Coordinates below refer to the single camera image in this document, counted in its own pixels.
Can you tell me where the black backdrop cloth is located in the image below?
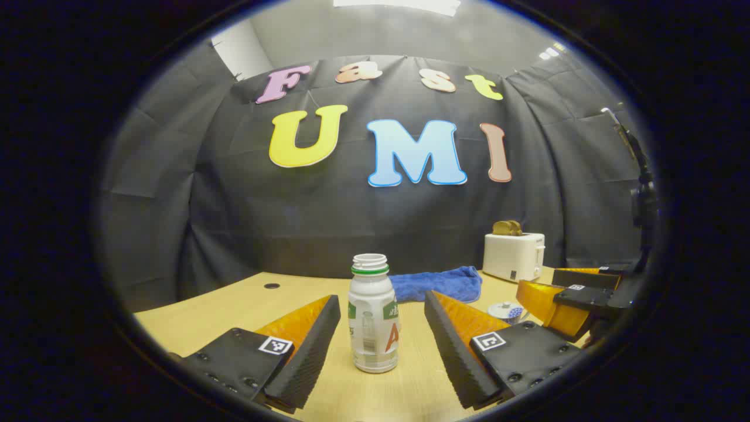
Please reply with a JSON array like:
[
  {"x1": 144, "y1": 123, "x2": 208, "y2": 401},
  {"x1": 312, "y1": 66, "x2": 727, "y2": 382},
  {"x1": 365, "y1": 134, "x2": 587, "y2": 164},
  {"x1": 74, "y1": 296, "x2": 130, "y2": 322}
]
[{"x1": 100, "y1": 41, "x2": 657, "y2": 311}]

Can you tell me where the blue towel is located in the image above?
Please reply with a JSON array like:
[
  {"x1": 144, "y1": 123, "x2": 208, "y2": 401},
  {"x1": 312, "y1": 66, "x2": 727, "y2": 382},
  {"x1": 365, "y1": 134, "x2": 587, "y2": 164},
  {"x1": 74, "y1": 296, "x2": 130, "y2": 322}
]
[{"x1": 388, "y1": 266, "x2": 483, "y2": 304}]

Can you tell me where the white toaster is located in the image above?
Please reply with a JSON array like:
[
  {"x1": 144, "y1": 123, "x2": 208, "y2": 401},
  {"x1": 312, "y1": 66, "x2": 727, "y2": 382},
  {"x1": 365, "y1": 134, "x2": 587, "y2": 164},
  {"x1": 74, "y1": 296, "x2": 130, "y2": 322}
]
[{"x1": 482, "y1": 232, "x2": 546, "y2": 283}]

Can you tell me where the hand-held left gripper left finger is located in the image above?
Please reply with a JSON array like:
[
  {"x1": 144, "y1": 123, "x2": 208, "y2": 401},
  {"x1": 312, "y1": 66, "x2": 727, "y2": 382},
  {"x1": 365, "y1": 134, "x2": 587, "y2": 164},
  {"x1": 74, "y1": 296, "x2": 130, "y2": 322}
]
[{"x1": 170, "y1": 295, "x2": 342, "y2": 414}]

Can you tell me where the white plastic water bottle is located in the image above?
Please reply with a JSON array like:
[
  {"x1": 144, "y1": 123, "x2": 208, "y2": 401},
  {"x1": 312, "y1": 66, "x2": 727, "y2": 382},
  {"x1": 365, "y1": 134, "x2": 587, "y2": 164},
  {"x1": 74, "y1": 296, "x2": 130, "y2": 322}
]
[{"x1": 348, "y1": 253, "x2": 401, "y2": 374}]

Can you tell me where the black tripod stand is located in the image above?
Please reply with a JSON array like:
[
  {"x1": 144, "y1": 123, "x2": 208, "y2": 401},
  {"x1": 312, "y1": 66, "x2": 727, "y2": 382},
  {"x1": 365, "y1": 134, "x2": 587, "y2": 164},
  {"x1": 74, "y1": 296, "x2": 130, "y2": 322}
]
[{"x1": 601, "y1": 107, "x2": 660, "y2": 270}]

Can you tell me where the white and blue teacup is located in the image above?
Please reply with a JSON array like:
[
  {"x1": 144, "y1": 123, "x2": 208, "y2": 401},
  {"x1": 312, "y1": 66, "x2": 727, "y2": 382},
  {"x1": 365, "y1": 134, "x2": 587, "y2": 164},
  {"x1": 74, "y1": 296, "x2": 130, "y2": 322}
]
[{"x1": 487, "y1": 305, "x2": 530, "y2": 326}]

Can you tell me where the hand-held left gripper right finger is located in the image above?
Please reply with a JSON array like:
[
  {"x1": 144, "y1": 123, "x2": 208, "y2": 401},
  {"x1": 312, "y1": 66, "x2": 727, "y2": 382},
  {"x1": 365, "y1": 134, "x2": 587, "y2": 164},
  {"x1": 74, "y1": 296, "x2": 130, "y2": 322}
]
[{"x1": 424, "y1": 290, "x2": 584, "y2": 411}]

